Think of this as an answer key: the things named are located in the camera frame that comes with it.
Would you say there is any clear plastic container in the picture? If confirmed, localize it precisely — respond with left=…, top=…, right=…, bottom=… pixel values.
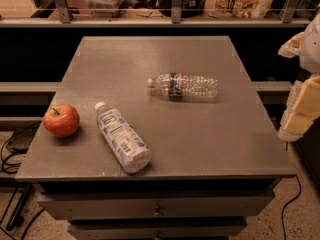
left=85, top=0, right=124, bottom=17

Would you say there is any clear water bottle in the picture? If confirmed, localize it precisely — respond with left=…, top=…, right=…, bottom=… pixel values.
left=147, top=72, right=218, bottom=100

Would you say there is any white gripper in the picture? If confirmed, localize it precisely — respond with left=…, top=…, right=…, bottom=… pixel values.
left=278, top=14, right=320, bottom=142

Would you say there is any snack bag on shelf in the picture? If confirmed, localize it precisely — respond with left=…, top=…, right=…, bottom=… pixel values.
left=206, top=0, right=273, bottom=19

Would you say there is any metal shelf rail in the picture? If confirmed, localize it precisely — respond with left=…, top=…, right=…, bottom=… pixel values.
left=0, top=0, right=319, bottom=28

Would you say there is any grey drawer cabinet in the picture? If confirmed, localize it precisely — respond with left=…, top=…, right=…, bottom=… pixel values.
left=17, top=36, right=296, bottom=240

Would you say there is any white labelled water bottle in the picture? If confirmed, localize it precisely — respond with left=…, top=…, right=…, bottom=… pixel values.
left=95, top=102, right=151, bottom=174

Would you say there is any black cables left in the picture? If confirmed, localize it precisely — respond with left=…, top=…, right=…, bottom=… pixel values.
left=0, top=122, right=43, bottom=240

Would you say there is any red apple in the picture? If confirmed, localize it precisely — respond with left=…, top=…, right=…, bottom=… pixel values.
left=43, top=104, right=80, bottom=138

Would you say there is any black floor cable right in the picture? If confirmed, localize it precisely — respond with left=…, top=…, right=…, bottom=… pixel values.
left=280, top=175, right=303, bottom=240

